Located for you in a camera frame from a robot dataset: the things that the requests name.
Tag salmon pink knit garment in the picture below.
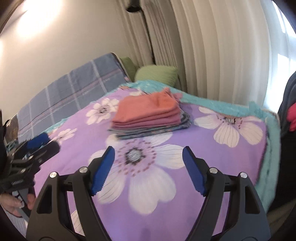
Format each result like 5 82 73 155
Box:
112 87 181 124

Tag pile of folded clothes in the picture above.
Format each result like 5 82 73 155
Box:
108 110 192 140

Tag person's left hand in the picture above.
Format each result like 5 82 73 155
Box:
1 193 36 217

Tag dark patterned pillow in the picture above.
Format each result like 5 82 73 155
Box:
4 114 19 144

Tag blue plaid quilt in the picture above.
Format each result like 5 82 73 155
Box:
16 53 130 142

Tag purple floral bed sheet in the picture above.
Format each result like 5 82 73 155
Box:
35 89 266 240

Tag green pillow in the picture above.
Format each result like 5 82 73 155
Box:
134 65 178 87

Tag white curtain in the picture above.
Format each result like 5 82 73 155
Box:
115 1 295 112

